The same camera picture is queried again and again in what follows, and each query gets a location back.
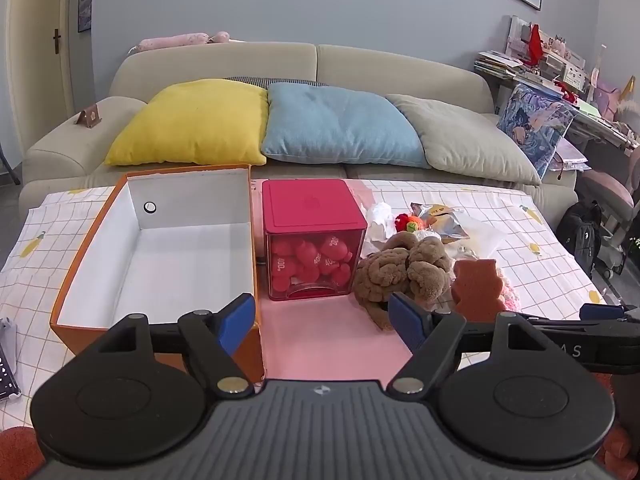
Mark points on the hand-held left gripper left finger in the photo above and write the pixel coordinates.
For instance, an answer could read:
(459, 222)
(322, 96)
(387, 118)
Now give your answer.
(235, 322)

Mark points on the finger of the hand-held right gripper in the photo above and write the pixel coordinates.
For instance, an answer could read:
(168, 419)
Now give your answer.
(600, 311)
(600, 345)

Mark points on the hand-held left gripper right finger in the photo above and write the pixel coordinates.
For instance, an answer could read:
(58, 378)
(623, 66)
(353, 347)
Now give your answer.
(407, 320)

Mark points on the orange cardboard box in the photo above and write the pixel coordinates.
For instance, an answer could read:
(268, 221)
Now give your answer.
(190, 260)

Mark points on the orange crochet ball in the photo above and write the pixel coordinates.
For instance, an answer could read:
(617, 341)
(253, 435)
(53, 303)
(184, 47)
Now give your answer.
(415, 222)

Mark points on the silver snack packet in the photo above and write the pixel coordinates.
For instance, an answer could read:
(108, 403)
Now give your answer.
(445, 222)

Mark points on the brown plush toy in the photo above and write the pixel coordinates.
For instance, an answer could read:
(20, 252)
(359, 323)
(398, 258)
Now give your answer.
(400, 270)

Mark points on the black backpack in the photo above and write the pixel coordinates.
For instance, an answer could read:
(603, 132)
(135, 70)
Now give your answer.
(580, 240)

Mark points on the orange bear-shaped sponge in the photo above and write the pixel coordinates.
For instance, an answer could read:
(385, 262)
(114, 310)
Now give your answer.
(477, 290)

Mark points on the pink mat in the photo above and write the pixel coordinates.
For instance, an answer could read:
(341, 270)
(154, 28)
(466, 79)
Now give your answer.
(320, 340)

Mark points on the checked tablecloth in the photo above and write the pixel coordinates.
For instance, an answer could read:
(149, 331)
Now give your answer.
(525, 260)

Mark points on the pink towel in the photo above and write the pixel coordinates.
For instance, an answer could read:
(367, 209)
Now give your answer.
(510, 295)

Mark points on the pile of red foam pieces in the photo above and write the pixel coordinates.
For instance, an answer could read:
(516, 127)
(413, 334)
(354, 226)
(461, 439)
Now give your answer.
(310, 260)

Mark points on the white plastic bag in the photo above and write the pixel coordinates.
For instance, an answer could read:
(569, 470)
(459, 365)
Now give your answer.
(381, 220)

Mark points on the pink chair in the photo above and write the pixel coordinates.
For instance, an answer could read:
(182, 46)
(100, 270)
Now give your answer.
(607, 195)

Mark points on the clear box with red lid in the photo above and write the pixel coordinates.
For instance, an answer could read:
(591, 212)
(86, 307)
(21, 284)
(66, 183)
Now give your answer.
(312, 205)

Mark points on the beige pillow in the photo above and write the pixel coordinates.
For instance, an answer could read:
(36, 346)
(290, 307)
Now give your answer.
(465, 140)

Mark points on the printed figure pillow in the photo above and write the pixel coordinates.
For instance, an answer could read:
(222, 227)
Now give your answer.
(535, 125)

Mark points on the yellow pillow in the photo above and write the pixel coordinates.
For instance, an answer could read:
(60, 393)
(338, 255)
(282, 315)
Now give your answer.
(190, 125)

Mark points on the blue pillow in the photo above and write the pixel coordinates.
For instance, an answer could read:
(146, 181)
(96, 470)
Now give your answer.
(340, 125)

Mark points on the cluttered desk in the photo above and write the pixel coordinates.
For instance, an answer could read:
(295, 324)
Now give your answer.
(575, 85)

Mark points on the striped cloth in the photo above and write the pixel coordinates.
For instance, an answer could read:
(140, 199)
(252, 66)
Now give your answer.
(270, 80)

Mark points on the brown phone stand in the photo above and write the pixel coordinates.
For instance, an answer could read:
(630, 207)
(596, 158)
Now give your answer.
(89, 116)

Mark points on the beige sofa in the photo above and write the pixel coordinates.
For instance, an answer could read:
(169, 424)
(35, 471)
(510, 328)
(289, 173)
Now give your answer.
(380, 67)

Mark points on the stack of books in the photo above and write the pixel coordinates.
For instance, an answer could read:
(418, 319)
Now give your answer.
(497, 64)

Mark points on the red hanging ornament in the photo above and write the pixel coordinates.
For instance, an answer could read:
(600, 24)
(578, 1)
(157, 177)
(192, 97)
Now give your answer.
(535, 42)

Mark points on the pink bolster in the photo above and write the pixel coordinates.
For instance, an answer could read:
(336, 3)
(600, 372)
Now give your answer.
(175, 40)

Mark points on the door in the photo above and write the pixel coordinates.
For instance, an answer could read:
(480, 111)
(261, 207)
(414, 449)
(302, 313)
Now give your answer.
(35, 35)

